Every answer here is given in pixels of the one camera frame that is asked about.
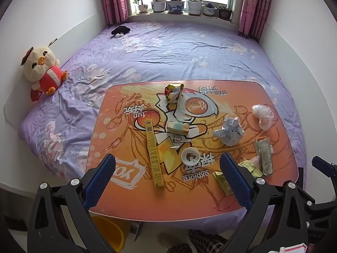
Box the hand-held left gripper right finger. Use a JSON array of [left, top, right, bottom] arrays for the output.
[[220, 152, 318, 253]]

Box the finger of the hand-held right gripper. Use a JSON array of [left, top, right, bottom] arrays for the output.
[[305, 196, 337, 218], [312, 156, 337, 180]]

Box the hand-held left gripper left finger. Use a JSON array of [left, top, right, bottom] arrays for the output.
[[28, 153, 116, 253]]

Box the pale yellow green wrapper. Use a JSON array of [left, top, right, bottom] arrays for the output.
[[238, 158, 264, 178]]

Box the green white sachet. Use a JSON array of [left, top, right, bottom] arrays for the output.
[[253, 137, 274, 176]]

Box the white paper ball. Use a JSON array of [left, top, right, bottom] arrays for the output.
[[212, 116, 244, 147]]

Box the yellow plastic bin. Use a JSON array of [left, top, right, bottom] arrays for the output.
[[91, 215, 126, 253]]

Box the long yellow box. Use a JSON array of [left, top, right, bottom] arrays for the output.
[[144, 120, 166, 187]]

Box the clear plastic bag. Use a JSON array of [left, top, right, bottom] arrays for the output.
[[251, 104, 275, 131]]

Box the beige green wafer packet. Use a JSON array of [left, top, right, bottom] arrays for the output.
[[166, 121, 190, 135]]

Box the yellow silver snack wrapper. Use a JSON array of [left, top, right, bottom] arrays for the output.
[[165, 83, 185, 104]]

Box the person's plaid pants leg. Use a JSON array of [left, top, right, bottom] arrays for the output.
[[167, 229, 229, 253]]

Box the chick plush toy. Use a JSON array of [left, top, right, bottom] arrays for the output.
[[20, 46, 68, 106]]

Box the black cloth item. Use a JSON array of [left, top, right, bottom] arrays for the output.
[[111, 26, 131, 37]]

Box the dark potted plant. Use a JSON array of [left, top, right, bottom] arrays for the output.
[[217, 5, 233, 20]]

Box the blue white small potted plant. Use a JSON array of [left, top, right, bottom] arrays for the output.
[[202, 3, 218, 17]]

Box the pink curtain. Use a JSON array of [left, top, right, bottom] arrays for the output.
[[238, 0, 274, 43], [100, 0, 129, 28]]

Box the white tall potted plant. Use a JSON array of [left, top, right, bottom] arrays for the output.
[[187, 0, 204, 16]]

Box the white potted bushy plant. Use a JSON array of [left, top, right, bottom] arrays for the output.
[[150, 0, 167, 13]]

